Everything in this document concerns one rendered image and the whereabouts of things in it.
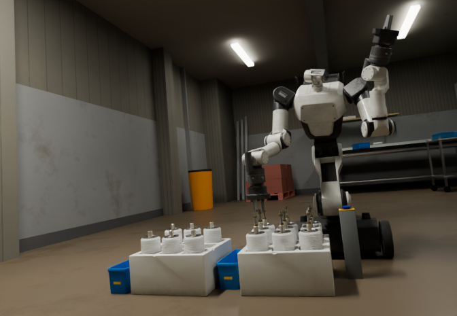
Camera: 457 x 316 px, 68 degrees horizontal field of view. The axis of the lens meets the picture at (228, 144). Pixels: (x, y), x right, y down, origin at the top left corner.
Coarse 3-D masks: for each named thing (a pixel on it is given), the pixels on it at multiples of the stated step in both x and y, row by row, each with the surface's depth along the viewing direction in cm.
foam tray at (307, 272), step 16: (240, 256) 148; (256, 256) 146; (272, 256) 144; (288, 256) 142; (304, 256) 140; (320, 256) 139; (240, 272) 147; (256, 272) 145; (272, 272) 143; (288, 272) 142; (304, 272) 140; (320, 272) 138; (240, 288) 147; (256, 288) 145; (272, 288) 143; (288, 288) 141; (304, 288) 139; (320, 288) 138
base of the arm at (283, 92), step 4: (276, 88) 195; (280, 88) 195; (284, 88) 195; (276, 92) 195; (280, 92) 194; (284, 92) 194; (288, 92) 194; (292, 92) 193; (276, 96) 194; (280, 96) 193; (284, 96) 193; (288, 96) 193; (292, 96) 193; (276, 100) 194; (280, 100) 193; (284, 100) 192; (288, 100) 192; (284, 104) 192; (288, 104) 194; (288, 108) 199
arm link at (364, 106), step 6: (360, 102) 174; (366, 102) 172; (360, 108) 173; (366, 108) 170; (360, 114) 174; (366, 114) 169; (366, 120) 167; (390, 120) 161; (360, 126) 170; (366, 126) 161; (390, 126) 160; (366, 132) 161; (390, 132) 161
